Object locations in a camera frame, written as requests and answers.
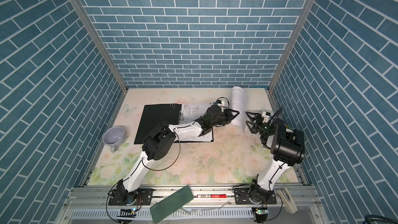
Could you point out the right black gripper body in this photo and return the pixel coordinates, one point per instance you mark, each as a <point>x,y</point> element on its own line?
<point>261,128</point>

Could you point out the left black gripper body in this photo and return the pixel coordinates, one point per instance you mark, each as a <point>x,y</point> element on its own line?
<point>224,117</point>

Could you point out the orange black file folder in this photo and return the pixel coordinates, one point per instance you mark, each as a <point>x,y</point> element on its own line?
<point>153,115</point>

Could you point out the technical drawing paper sheet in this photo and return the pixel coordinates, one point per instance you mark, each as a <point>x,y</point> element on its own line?
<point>191,112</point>

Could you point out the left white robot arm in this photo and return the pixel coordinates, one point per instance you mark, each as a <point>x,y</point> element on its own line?
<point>159,141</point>

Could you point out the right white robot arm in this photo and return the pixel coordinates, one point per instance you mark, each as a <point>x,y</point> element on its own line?
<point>285,144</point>

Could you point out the red marker pen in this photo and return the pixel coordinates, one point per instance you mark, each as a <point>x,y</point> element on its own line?
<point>211,196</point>

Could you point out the grey ceramic mug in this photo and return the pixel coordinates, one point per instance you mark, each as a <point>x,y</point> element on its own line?
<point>114,137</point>

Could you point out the green board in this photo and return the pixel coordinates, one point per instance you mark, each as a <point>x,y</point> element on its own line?
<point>171,204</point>

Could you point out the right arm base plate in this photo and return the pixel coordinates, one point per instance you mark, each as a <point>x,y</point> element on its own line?
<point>243,195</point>

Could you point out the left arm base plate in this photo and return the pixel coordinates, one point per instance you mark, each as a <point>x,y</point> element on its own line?
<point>138,197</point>

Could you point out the aluminium front rail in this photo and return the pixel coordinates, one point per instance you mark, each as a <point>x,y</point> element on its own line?
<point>98,196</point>

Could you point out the aluminium corner frame post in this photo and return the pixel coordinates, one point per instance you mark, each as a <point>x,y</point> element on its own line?
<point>292,40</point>

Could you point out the left aluminium frame post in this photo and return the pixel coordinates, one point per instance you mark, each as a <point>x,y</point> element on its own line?
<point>87,23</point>

